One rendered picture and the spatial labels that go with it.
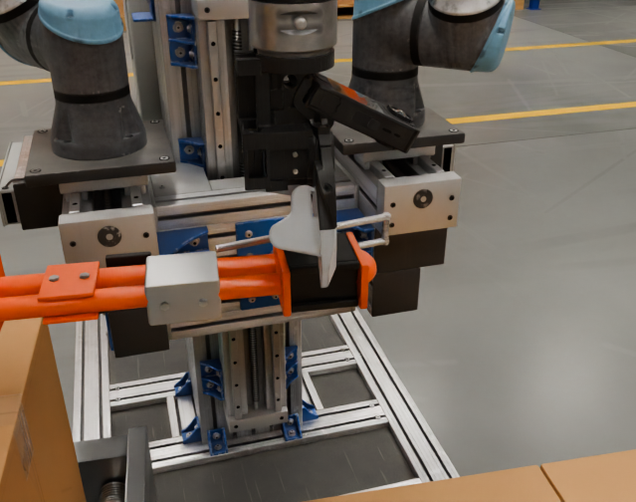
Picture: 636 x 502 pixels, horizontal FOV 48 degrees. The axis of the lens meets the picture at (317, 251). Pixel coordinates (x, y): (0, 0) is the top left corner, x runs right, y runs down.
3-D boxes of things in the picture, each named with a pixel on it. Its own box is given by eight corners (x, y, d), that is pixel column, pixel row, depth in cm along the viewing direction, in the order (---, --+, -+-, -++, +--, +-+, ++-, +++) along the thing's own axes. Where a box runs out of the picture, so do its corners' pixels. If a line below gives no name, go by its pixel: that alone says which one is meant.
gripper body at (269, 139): (239, 167, 70) (232, 42, 64) (324, 161, 71) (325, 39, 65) (246, 199, 63) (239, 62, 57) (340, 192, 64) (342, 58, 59)
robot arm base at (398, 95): (330, 110, 133) (330, 57, 128) (405, 104, 137) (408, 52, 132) (356, 135, 120) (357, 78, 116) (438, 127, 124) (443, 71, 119)
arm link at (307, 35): (327, -11, 63) (347, 4, 56) (327, 42, 65) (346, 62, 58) (244, -9, 62) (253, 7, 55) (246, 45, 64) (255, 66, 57)
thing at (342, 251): (283, 318, 68) (282, 273, 66) (274, 279, 75) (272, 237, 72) (367, 309, 70) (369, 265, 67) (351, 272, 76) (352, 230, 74)
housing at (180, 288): (148, 329, 67) (143, 288, 65) (150, 292, 73) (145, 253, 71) (222, 321, 68) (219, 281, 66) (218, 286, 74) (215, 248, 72)
